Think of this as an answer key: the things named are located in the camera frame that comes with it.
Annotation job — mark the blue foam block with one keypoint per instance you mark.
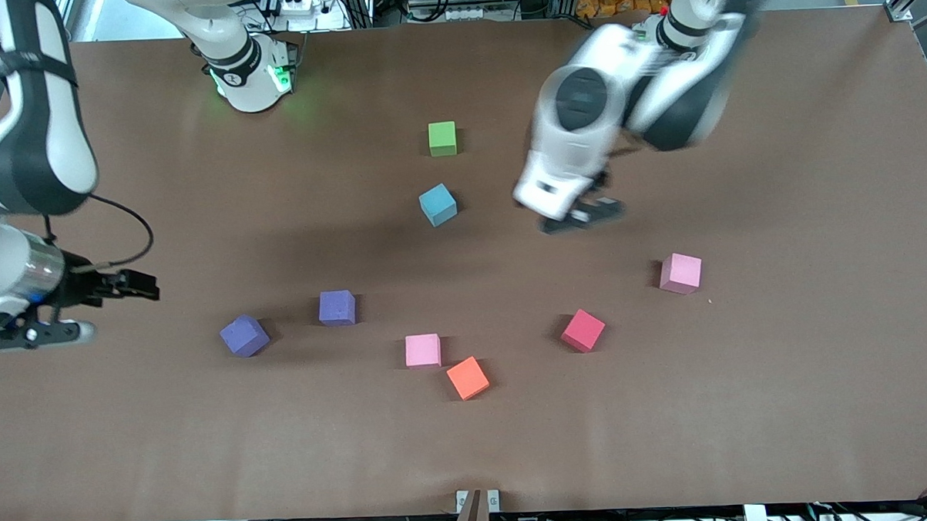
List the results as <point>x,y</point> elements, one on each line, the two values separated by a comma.
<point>437,203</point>

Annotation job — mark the purple foam block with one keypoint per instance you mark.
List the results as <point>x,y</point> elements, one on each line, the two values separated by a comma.
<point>244,334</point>
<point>336,306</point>

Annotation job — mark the green foam block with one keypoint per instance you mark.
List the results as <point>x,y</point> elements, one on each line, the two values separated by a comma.
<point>442,136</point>

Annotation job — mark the red foam block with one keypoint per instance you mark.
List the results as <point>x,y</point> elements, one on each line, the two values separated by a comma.
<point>583,329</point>

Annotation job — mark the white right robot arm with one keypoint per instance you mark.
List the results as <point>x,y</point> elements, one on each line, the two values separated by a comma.
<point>246,94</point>

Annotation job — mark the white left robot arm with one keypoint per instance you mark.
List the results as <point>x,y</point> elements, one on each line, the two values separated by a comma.
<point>701,5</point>

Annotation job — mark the pink foam block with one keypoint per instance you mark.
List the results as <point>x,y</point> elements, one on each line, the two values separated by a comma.
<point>682,270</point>
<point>423,349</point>

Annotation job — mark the brown table cover mat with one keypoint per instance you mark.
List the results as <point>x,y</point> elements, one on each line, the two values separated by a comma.
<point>131,457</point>

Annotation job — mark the orange foam block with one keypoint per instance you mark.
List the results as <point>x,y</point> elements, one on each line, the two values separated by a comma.
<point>467,377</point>

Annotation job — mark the white power strip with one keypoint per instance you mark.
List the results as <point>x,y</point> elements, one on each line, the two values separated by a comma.
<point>324,22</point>

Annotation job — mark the small white box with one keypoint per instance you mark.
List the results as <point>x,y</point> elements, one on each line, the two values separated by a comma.
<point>756,516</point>

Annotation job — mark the silver table edge bracket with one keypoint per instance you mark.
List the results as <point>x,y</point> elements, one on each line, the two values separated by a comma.
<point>478,514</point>

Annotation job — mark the aluminium frame profile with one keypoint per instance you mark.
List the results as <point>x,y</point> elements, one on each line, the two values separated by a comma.
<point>898,12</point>

